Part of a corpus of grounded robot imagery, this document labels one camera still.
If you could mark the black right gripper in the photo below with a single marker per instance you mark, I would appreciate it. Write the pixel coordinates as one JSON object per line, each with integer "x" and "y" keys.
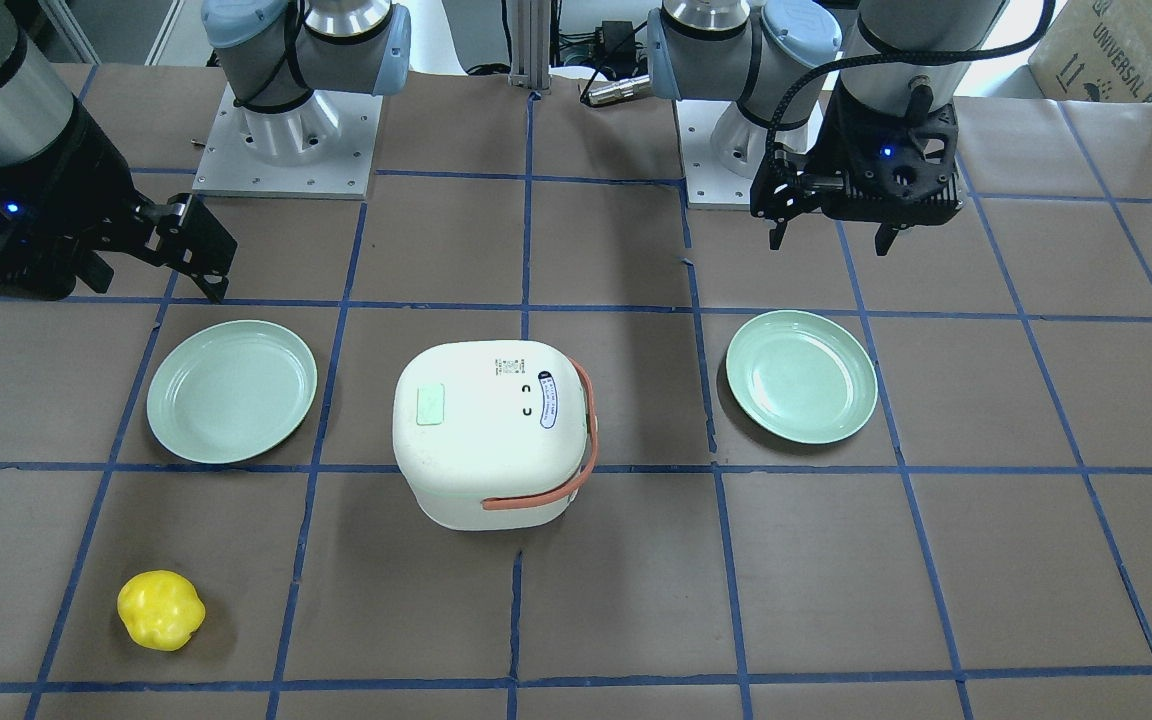
{"x": 79, "y": 172}

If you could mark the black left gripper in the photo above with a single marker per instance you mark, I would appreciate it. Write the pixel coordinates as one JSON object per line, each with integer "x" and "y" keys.
{"x": 829, "y": 148}

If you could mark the white rice cooker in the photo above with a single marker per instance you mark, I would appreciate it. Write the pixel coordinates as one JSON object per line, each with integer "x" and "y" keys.
{"x": 495, "y": 434}

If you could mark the green plate near left arm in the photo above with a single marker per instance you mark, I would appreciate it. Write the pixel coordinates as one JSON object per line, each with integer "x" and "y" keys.
{"x": 802, "y": 377}

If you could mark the green plate near right arm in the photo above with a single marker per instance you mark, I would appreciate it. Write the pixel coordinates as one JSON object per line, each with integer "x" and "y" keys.
{"x": 231, "y": 392}

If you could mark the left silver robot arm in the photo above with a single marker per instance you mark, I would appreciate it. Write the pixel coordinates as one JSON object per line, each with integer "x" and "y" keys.
{"x": 781, "y": 62}

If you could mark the black power adapter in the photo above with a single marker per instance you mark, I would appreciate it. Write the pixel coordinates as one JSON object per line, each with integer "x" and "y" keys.
{"x": 615, "y": 42}

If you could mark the cardboard box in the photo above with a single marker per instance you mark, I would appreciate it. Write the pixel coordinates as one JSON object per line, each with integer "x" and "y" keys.
{"x": 1099, "y": 51}

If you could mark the yellow toy bell pepper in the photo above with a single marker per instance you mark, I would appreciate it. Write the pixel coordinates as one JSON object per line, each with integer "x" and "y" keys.
{"x": 160, "y": 610}

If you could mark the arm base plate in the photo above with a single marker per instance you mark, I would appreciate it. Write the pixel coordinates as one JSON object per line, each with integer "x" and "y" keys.
{"x": 321, "y": 150}
{"x": 720, "y": 151}

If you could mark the aluminium frame post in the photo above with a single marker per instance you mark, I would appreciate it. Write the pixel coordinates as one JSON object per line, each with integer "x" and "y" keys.
{"x": 529, "y": 47}

